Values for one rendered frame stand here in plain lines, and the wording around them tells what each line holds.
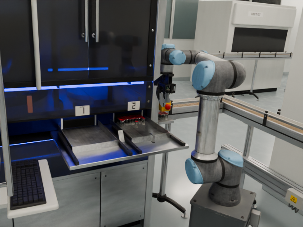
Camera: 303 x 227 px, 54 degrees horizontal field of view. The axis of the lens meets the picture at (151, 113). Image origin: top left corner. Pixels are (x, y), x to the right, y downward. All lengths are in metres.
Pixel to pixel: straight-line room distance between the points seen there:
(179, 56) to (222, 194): 0.70
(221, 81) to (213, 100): 0.08
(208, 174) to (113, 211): 1.11
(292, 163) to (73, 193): 1.92
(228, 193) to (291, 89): 1.64
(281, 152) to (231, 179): 1.68
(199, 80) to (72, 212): 1.33
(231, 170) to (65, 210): 1.18
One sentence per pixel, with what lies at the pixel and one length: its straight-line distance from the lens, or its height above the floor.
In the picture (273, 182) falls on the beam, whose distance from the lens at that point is 2.39.
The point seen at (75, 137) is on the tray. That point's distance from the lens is 1.82.
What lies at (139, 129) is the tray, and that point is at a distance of 1.94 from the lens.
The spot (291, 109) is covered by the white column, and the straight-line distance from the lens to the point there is 2.92.
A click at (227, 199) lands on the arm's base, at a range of 1.45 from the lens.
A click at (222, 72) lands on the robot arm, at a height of 1.40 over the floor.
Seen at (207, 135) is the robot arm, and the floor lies 1.13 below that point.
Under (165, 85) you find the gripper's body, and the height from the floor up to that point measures 1.23.
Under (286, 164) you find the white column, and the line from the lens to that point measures 3.05.
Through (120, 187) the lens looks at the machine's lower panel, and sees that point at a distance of 2.19.
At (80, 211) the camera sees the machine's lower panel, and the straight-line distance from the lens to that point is 2.17.
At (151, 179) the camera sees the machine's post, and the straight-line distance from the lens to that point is 2.28.
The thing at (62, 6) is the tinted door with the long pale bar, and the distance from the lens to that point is 1.74.
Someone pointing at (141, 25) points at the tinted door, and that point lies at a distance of 1.90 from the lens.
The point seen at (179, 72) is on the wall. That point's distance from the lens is 7.76.
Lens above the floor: 1.60
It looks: 18 degrees down
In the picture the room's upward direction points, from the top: 4 degrees clockwise
